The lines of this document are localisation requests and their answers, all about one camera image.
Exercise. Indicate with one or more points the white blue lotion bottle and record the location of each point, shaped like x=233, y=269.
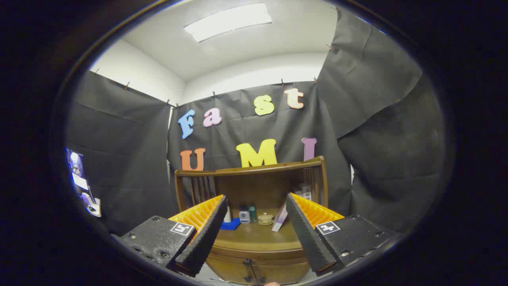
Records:
x=244, y=216

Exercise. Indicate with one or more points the wooden cabinet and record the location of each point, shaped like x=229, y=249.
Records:
x=254, y=190

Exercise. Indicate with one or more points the purple book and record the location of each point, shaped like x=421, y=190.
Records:
x=279, y=219

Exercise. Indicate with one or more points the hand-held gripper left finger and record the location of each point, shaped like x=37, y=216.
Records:
x=206, y=238

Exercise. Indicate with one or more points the teal bottle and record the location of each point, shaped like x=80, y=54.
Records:
x=253, y=213

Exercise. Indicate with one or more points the wooden countertop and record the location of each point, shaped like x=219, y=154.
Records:
x=254, y=237

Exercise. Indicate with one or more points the blue cloth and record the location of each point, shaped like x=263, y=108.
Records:
x=230, y=225

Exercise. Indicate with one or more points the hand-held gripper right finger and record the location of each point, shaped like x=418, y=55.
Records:
x=307, y=238

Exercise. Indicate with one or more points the ceiling light panel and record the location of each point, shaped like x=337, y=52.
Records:
x=228, y=22

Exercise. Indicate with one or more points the white book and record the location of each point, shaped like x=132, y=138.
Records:
x=306, y=193

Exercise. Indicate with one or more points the cream lidded tea cup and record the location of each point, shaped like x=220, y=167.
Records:
x=265, y=219

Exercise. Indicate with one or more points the wooden drawer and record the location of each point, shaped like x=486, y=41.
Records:
x=274, y=258

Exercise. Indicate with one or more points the white pump bottle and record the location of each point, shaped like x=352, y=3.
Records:
x=227, y=215

